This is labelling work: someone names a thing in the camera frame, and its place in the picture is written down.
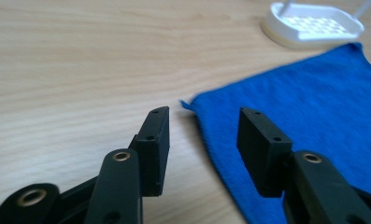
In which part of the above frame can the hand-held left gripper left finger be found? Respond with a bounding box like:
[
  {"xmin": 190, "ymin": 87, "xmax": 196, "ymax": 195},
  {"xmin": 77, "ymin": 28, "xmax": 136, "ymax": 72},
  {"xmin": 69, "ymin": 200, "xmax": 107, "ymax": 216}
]
[{"xmin": 83, "ymin": 105, "xmax": 171, "ymax": 224}]

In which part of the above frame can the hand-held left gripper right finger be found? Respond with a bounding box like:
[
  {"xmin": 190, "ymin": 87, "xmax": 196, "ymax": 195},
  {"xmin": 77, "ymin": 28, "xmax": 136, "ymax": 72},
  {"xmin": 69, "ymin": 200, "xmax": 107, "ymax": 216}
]
[{"xmin": 236, "ymin": 106, "xmax": 371, "ymax": 224}]

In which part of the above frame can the blue cloth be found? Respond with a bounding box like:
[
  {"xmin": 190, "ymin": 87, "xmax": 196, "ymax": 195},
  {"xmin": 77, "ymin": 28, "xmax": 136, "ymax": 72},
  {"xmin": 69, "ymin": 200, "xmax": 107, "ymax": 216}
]
[{"xmin": 180, "ymin": 42, "xmax": 371, "ymax": 224}]

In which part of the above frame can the white plastic rack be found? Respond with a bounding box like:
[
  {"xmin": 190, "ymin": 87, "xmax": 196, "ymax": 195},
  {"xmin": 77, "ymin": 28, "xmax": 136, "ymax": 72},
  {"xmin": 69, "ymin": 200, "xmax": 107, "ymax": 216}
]
[{"xmin": 261, "ymin": 0, "xmax": 371, "ymax": 50}]

